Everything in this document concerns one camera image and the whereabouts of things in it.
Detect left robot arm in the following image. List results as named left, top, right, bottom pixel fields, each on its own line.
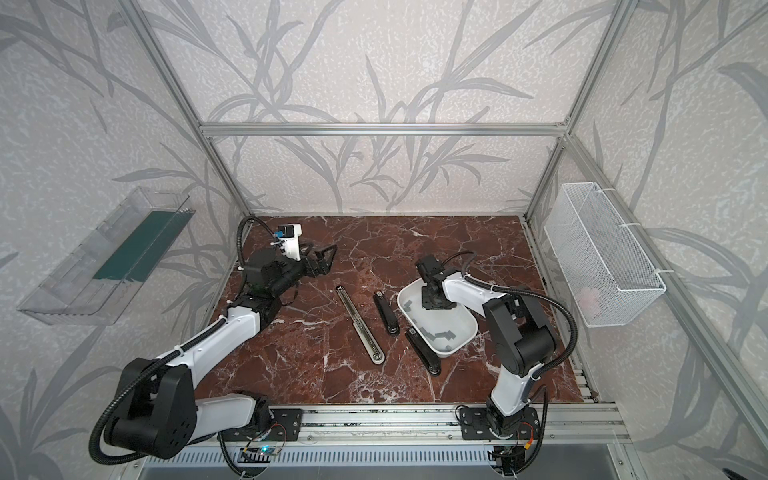
left=88, top=244, right=338, bottom=465

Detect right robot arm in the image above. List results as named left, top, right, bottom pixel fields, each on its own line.
left=416, top=255, right=579, bottom=421

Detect white plastic tray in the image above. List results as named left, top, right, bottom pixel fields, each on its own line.
left=397, top=280, right=478, bottom=358

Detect staple strips in tray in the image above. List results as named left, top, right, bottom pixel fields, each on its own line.
left=404, top=302, right=458, bottom=352

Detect green circuit board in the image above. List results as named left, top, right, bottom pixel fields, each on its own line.
left=241, top=445, right=282, bottom=463

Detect aluminium front rail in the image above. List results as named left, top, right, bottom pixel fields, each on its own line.
left=125, top=403, right=631, bottom=449

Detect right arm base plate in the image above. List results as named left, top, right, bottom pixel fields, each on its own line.
left=454, top=405, right=541, bottom=443

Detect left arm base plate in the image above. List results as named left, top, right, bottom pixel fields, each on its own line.
left=245, top=408, right=303, bottom=442

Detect clear plastic wall bin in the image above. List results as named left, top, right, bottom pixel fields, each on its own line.
left=18, top=187, right=195, bottom=326

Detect white wire mesh basket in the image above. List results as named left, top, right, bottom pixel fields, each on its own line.
left=544, top=182, right=667, bottom=328

